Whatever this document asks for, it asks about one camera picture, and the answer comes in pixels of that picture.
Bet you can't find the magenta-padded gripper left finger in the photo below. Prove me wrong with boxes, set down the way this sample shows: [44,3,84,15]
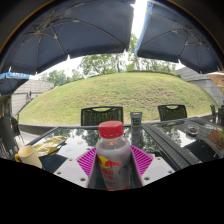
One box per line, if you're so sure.
[53,147,102,190]

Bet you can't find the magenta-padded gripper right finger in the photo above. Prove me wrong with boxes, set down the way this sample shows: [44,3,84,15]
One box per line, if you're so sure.
[129,144,176,190]

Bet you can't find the clear red-capped drink bottle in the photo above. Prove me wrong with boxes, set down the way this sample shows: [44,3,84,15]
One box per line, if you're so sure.
[95,120,132,192]

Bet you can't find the grey squeeze tube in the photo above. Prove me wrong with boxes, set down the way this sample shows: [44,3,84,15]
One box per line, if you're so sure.
[129,111,143,136]

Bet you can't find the small round dark bowl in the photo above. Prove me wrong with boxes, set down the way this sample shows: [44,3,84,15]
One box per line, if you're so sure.
[187,124,200,136]

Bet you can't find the dark woven patio chair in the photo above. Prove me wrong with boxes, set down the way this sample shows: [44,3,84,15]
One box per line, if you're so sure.
[80,105,125,127]
[209,104,224,126]
[157,104,188,122]

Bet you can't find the blue umbrella with white print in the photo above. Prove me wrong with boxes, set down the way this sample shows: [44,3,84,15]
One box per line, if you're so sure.
[0,71,31,96]

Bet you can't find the beige patio umbrella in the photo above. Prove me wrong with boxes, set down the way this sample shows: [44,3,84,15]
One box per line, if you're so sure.
[206,71,224,89]

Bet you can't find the navy umbrella with blue edge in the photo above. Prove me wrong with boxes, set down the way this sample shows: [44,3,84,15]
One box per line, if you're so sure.
[134,0,224,75]

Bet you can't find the large navy patio umbrella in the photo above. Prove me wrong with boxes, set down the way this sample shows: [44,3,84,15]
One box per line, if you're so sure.
[0,0,136,76]

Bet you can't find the cream cup with yellow handle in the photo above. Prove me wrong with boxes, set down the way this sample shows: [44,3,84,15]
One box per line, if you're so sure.
[14,144,44,170]

